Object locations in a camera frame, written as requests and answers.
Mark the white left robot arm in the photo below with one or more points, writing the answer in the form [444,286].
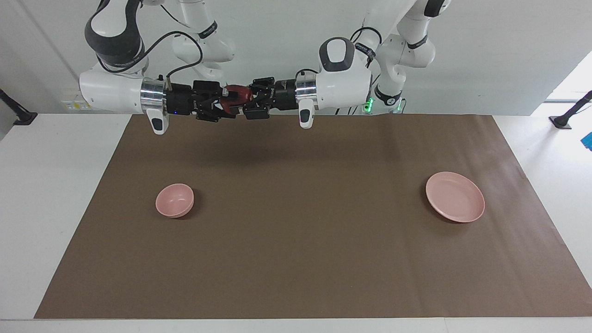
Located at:
[342,88]

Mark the dark red apple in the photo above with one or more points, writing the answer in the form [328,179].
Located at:
[236,98]

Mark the pink bowl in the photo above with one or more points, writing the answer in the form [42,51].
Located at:
[173,201]

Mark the brown table mat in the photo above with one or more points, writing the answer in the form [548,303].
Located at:
[296,231]

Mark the blue object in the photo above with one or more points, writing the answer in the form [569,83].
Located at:
[587,141]

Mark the white wall outlet box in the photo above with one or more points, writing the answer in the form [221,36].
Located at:
[71,105]

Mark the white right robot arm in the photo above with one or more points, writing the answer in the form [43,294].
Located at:
[115,90]

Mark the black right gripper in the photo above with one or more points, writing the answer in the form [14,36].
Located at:
[180,101]

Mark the pink plate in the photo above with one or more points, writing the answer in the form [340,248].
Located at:
[455,196]

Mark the black clamp stand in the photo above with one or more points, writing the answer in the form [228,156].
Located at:
[562,121]
[23,119]

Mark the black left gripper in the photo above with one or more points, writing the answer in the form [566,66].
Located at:
[284,95]

